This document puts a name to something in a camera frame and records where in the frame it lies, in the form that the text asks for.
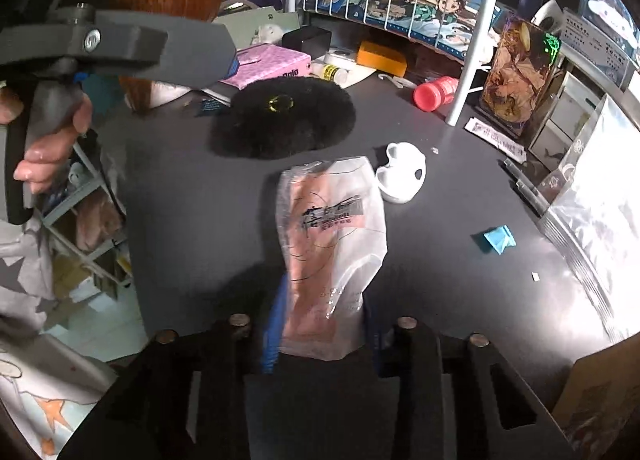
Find pink refill pouch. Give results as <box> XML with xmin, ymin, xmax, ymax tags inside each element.
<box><xmin>276</xmin><ymin>157</ymin><xmax>387</xmax><ymax>362</ymax></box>

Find white ghost shaped case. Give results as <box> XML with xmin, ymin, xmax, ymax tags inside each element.
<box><xmin>375</xmin><ymin>142</ymin><xmax>426</xmax><ymax>204</ymax></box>

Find small blue clip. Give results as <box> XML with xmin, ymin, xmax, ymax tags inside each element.
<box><xmin>483</xmin><ymin>225</ymin><xmax>516</xmax><ymax>255</ymax></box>

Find black plush yellow eyes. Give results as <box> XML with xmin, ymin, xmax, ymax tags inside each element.
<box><xmin>209</xmin><ymin>76</ymin><xmax>356</xmax><ymax>160</ymax></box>

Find person's left hand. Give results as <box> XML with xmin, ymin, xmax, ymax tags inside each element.
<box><xmin>12</xmin><ymin>88</ymin><xmax>92</xmax><ymax>194</ymax></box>

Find black marker pen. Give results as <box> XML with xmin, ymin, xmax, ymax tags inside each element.
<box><xmin>500</xmin><ymin>159</ymin><xmax>549</xmax><ymax>217</ymax></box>

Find pink patterned tissue box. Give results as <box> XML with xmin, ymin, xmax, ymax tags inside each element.
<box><xmin>221</xmin><ymin>44</ymin><xmax>311</xmax><ymax>89</ymax></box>

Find pink white sachet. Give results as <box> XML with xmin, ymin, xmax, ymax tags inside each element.
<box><xmin>464</xmin><ymin>117</ymin><xmax>527</xmax><ymax>164</ymax></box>

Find brown cardboard box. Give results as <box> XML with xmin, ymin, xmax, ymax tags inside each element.
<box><xmin>552</xmin><ymin>334</ymin><xmax>639</xmax><ymax>459</ymax></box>

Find red plastic bottle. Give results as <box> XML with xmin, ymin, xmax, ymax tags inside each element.
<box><xmin>412</xmin><ymin>76</ymin><xmax>459</xmax><ymax>112</ymax></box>

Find clear zip bag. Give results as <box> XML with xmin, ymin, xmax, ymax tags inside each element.
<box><xmin>539</xmin><ymin>96</ymin><xmax>639</xmax><ymax>342</ymax></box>

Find small white yellow bottle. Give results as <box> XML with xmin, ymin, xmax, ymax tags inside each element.
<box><xmin>310</xmin><ymin>61</ymin><xmax>348</xmax><ymax>88</ymax></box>

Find orange small box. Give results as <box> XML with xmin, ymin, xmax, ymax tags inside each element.
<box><xmin>356</xmin><ymin>40</ymin><xmax>407</xmax><ymax>77</ymax></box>

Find white drawer unit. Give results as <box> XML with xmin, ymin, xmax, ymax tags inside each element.
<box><xmin>528</xmin><ymin>71</ymin><xmax>601</xmax><ymax>171</ymax></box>

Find anime poster strip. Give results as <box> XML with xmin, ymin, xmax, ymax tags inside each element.
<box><xmin>299</xmin><ymin>0</ymin><xmax>482</xmax><ymax>61</ymax></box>

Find blue Cinnamoroll box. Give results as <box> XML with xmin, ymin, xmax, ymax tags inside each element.
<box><xmin>578</xmin><ymin>0</ymin><xmax>639</xmax><ymax>58</ymax></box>

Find white wire shelf rack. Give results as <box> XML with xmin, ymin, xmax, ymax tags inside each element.
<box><xmin>284</xmin><ymin>0</ymin><xmax>557</xmax><ymax>129</ymax></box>

